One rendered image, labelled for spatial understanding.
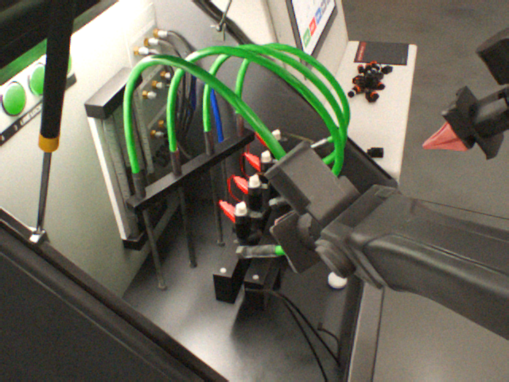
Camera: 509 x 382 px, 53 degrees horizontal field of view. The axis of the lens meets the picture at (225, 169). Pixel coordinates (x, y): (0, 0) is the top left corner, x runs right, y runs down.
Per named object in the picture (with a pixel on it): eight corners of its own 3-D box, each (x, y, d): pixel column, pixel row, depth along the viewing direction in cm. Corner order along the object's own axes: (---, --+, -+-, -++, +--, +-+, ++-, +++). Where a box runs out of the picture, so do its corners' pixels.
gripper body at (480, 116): (455, 90, 79) (501, 65, 74) (493, 140, 80) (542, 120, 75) (443, 109, 75) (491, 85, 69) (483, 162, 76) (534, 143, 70)
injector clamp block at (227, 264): (266, 333, 102) (262, 283, 93) (219, 322, 105) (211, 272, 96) (302, 220, 127) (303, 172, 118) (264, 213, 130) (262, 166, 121)
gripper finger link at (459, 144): (413, 113, 86) (464, 87, 78) (438, 146, 86) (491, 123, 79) (399, 134, 81) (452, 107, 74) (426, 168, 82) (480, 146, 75)
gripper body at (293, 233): (266, 228, 62) (282, 227, 55) (333, 186, 64) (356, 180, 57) (294, 274, 62) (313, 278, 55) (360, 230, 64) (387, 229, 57)
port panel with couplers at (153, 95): (163, 160, 114) (137, 27, 95) (149, 157, 115) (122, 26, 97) (185, 129, 124) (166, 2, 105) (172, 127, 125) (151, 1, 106)
